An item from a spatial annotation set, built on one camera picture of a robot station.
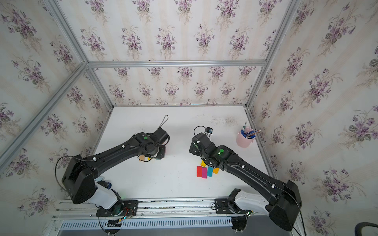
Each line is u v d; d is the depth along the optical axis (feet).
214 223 2.30
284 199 1.27
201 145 1.82
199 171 2.80
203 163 2.89
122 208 2.33
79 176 1.35
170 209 2.45
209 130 2.27
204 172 2.77
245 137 2.95
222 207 2.39
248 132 3.05
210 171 2.80
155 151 2.10
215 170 2.81
